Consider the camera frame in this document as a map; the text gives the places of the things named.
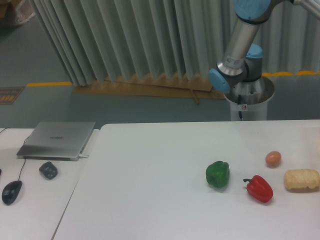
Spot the black computer mouse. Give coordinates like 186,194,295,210
1,180,23,206

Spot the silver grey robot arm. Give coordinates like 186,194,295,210
208,0,282,93

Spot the green bell pepper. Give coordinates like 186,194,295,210
205,160,230,189

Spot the red bell pepper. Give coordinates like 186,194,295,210
243,175,274,203

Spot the brown cardboard sheet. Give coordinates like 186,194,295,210
72,73,225,105

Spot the white laptop charger plug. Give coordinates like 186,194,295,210
78,154,89,159

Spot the grey pleated curtain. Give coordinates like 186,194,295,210
31,0,320,86

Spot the silver closed laptop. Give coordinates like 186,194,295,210
16,121,96,161

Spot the brown egg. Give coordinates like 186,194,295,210
265,151,282,168

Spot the small black controller gadget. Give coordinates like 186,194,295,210
39,161,59,180

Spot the yellow bread loaf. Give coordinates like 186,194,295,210
283,168,320,192

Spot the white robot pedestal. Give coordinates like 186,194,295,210
224,76,275,121

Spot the black mouse cable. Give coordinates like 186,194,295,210
0,127,36,182

